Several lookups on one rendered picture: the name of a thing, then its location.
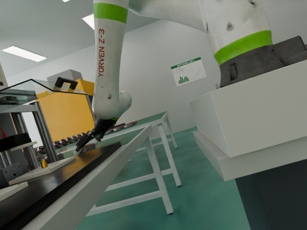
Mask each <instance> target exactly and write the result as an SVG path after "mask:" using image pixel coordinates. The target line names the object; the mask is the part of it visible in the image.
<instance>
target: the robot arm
mask: <svg viewBox="0 0 307 230"><path fill-rule="evenodd" d="M93 7H94V28H95V51H96V67H95V86H94V94H93V100H92V110H93V113H94V114H95V115H96V119H97V120H96V121H95V122H94V128H93V129H92V131H90V130H89V131H87V133H86V134H85V135H84V136H83V137H82V138H81V139H80V141H79V142H78V143H77V144H76V146H77V147H76V149H75V150H74V151H73V154H74V155H78V154H79V153H80V152H81V151H82V149H83V147H84V146H85V145H86V144H87V143H88V142H89V141H90V140H91V139H93V141H92V142H91V143H94V144H95V146H96V144H97V143H98V142H100V141H101V139H103V137H104V135H105V133H106V132H107V131H108V129H109V128H112V127H114V128H116V126H115V124H116V122H117V120H118V119H119V118H120V117H121V115H122V114H123V113H124V112H125V111H127V110H128V109H129V108H130V106H131V104H132V97H131V95H130V93H129V92H128V91H126V90H125V89H120V88H119V75H120V63H121V55H122V46H123V40H124V35H125V29H126V23H127V15H128V10H130V11H132V12H134V13H135V14H136V15H138V16H146V17H153V18H159V19H163V20H168V21H173V22H176V23H180V24H183V25H186V26H189V27H192V28H195V29H198V30H200V31H203V32H205V33H206V35H207V38H208V41H209V44H210V47H211V50H212V53H213V56H214V58H215V60H216V61H217V63H218V65H219V68H220V72H221V82H220V87H222V86H229V85H231V84H235V83H238V82H241V81H244V80H247V79H249V78H253V77H256V76H259V75H262V74H264V73H268V72H271V71H274V70H277V69H280V68H283V67H286V66H289V65H292V64H295V63H298V62H301V61H304V60H307V44H306V45H305V44H304V42H303V40H302V38H301V37H300V36H296V37H293V38H290V39H288V40H285V41H282V42H279V43H277V44H273V43H272V32H271V29H270V26H269V23H268V20H267V17H266V14H265V11H264V8H263V5H262V3H261V0H93ZM95 137H96V138H95Z"/></svg>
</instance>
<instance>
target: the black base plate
mask: <svg viewBox="0 0 307 230"><path fill-rule="evenodd" d="M120 147H121V143H120V142H117V143H113V144H110V145H107V146H104V147H100V148H97V149H94V150H91V151H88V152H84V153H81V154H78V155H75V157H76V159H74V160H73V161H71V162H69V163H67V164H66V165H64V166H62V167H61V168H59V169H57V170H55V171H54V172H52V173H49V174H45V175H42V176H39V177H36V178H32V179H28V180H26V181H22V182H19V183H15V184H12V185H9V184H6V185H3V186H0V189H3V188H7V187H10V186H13V185H17V184H20V183H24V182H27V183H28V186H27V187H25V188H24V189H22V190H20V191H18V192H17V193H15V194H13V195H11V196H10V197H8V198H6V199H4V200H2V201H1V202H0V230H21V229H22V228H23V227H25V226H26V225H27V224H28V223H29V222H31V221H32V220H33V219H34V218H36V217H37V216H38V215H39V214H40V213H42V212H43V211H44V210H45V209H46V208H47V207H49V206H50V205H51V204H52V203H53V202H55V201H56V200H57V199H58V198H60V197H61V196H62V195H63V194H64V193H66V192H67V191H68V190H69V189H71V188H72V187H73V186H74V185H75V184H76V183H77V182H79V181H80V180H81V179H82V178H84V177H85V176H86V175H87V174H88V173H90V172H91V171H92V170H93V169H95V168H96V167H97V166H98V165H99V164H101V163H102V162H103V161H104V160H106V159H107V158H108V157H109V156H110V155H111V154H113V153H114V152H115V151H116V150H117V149H119V148H120Z"/></svg>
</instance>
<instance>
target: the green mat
mask: <svg viewBox="0 0 307 230"><path fill-rule="evenodd" d="M144 128H146V127H144ZM144 128H141V129H138V130H135V131H131V132H128V133H125V134H122V135H119V136H115V137H112V138H109V139H106V140H103V141H100V142H98V143H97V144H96V149H97V148H100V147H104V146H107V145H110V144H113V143H117V142H120V143H121V145H125V144H127V143H128V142H130V141H131V140H132V139H133V138H134V137H135V136H136V135H138V134H139V133H140V132H141V131H142V130H143V129H144ZM63 155H64V159H65V158H68V157H72V156H74V154H73V150H71V151H68V152H64V153H63Z"/></svg>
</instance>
